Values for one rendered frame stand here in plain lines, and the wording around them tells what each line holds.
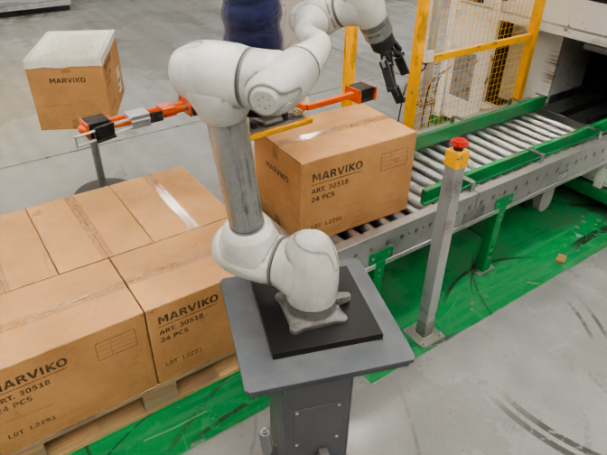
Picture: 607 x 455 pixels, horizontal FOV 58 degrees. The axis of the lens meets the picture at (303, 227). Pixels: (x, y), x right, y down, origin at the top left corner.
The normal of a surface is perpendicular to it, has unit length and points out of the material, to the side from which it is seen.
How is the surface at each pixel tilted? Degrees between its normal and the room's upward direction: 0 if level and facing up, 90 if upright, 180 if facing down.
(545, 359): 0
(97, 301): 0
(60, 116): 90
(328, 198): 90
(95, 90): 90
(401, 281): 0
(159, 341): 90
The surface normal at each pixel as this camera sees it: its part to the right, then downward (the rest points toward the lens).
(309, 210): 0.53, 0.48
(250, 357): 0.01, -0.83
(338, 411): 0.26, 0.55
